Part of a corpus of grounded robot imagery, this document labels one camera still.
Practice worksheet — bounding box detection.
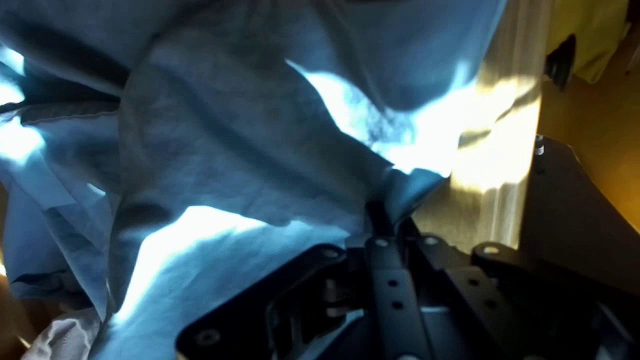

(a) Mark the blue cloth towel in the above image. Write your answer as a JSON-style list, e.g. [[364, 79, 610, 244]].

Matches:
[[0, 0, 506, 360]]

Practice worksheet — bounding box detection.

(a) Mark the wooden desk hutch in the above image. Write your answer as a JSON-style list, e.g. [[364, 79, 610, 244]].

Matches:
[[408, 0, 640, 251]]

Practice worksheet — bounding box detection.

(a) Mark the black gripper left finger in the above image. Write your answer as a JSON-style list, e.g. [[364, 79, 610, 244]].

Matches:
[[176, 244, 347, 360]]

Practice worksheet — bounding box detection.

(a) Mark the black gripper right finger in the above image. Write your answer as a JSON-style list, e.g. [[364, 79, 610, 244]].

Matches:
[[364, 201, 432, 360]]

